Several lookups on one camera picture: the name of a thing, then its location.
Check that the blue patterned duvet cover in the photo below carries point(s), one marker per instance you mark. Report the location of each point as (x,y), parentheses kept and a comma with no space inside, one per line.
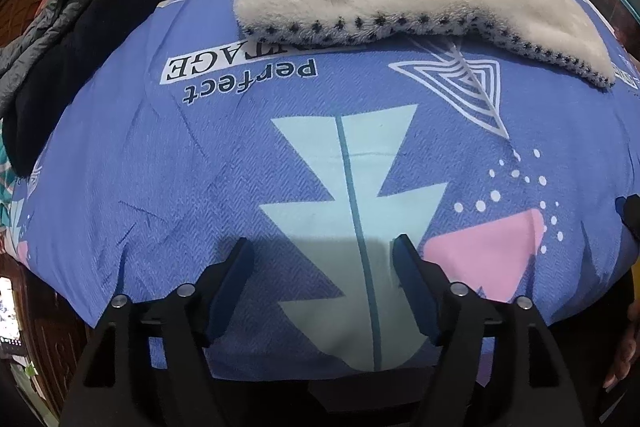
(503,170)

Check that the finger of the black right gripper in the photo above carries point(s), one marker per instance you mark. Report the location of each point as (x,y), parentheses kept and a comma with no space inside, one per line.
(628,208)

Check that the teal white patterned sheet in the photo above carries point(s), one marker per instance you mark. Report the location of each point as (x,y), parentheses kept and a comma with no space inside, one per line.
(7,182)

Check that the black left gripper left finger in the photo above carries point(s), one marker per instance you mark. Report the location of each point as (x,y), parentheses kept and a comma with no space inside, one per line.
(145,363)

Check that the folded dark navy garment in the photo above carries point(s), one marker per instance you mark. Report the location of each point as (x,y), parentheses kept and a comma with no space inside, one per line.
(55,79)

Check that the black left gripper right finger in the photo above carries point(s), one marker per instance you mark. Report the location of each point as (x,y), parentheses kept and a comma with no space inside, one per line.
(498,365)

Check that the bright phone screen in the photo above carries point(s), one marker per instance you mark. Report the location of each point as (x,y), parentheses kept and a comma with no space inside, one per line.
(10,330)

